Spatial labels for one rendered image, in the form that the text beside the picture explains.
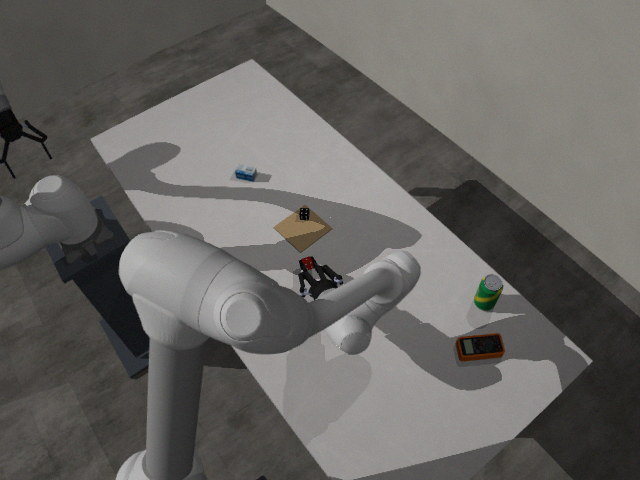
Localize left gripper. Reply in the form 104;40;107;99
0;109;52;179

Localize tan flat mat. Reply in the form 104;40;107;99
274;208;333;253

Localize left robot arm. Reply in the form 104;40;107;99
0;175;115;269

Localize orange multimeter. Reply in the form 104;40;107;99
456;333;505;362

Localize red die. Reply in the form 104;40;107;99
301;256;314;270

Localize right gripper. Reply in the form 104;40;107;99
298;256;343;300

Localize green soda can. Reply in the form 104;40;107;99
474;274;503;311

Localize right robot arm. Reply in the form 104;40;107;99
116;230;421;480

